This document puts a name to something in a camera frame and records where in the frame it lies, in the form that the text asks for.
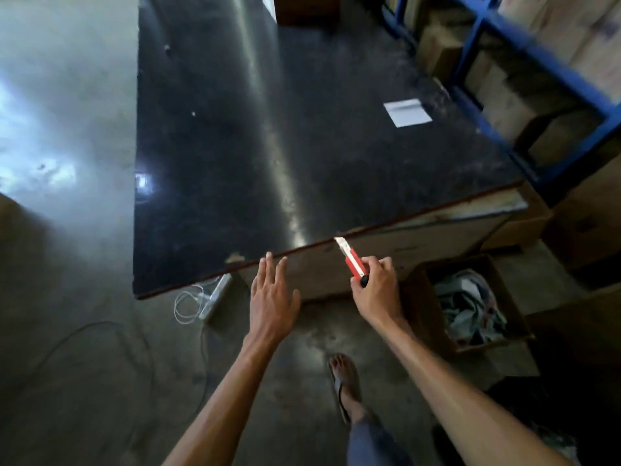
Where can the white paper sheet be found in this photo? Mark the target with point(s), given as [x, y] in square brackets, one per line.
[407, 113]

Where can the person's left forearm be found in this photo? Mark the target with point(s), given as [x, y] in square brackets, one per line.
[228, 402]

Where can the person's left little finger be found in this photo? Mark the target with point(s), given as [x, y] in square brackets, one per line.
[253, 286]

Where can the person's left thumb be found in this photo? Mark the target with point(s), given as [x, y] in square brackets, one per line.
[296, 303]

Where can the stack of cardboard boxes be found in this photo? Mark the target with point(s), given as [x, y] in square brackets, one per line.
[514, 99]

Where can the dark cardboard box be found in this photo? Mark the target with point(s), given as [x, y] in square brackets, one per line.
[577, 329]

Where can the open cardboard box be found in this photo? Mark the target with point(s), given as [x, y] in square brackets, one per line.
[419, 305]

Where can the large cardboard box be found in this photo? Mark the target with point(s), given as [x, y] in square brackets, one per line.
[589, 218]

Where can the small flat cardboard box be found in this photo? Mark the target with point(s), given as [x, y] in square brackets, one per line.
[521, 228]

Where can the person's right hand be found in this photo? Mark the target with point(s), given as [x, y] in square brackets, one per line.
[381, 298]

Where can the brown box with white side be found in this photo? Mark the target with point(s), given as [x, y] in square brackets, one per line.
[308, 8]

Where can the person's left middle finger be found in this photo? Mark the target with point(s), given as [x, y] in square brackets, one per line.
[269, 269]

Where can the crumpled cloths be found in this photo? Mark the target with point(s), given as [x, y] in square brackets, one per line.
[468, 305]

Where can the black top wooden table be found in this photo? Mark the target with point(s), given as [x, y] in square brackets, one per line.
[417, 240]

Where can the person's foot in sandal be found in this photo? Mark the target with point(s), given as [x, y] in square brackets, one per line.
[345, 378]

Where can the person's right thumb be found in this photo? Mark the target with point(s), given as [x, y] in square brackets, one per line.
[358, 290]

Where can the blue metal shelf rack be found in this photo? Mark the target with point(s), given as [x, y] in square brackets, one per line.
[572, 82]

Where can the white power strip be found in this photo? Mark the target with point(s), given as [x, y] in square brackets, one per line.
[216, 296]

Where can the person's right forearm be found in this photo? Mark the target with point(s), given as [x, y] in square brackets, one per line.
[461, 402]

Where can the red utility knife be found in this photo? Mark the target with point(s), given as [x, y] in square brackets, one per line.
[353, 261]

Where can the person's leg in jeans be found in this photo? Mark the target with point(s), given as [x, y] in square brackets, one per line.
[373, 444]

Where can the person's left hand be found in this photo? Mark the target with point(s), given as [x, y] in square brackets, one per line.
[271, 310]

